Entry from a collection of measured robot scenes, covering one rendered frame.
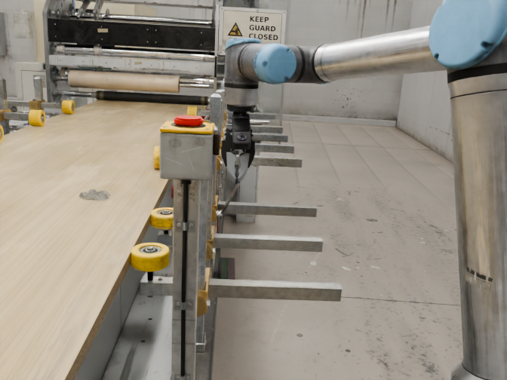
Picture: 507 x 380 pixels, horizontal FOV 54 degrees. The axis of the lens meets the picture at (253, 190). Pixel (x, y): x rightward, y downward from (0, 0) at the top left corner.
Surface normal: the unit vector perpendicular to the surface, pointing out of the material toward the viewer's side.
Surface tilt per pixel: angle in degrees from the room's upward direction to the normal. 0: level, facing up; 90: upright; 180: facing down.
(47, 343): 0
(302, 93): 90
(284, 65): 90
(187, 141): 90
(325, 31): 90
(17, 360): 0
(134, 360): 0
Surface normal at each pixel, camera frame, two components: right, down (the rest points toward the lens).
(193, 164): 0.04, 0.27
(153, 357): 0.06, -0.96
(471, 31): -0.85, -0.04
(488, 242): -0.62, 0.10
